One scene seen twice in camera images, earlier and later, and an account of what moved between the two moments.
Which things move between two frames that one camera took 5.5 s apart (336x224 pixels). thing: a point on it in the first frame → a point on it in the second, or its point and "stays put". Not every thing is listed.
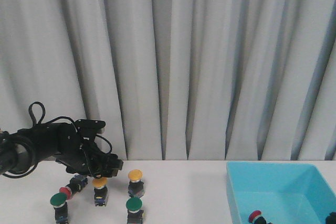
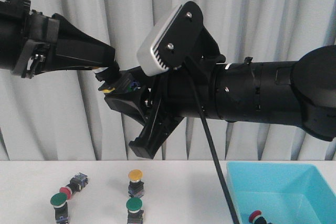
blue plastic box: x=284 y=193 stays put
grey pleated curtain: x=179 y=65 stays put
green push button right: x=135 y=212 stays put
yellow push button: x=135 y=187 stays put
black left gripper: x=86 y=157 → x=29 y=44
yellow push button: x=101 y=191 → x=107 y=90
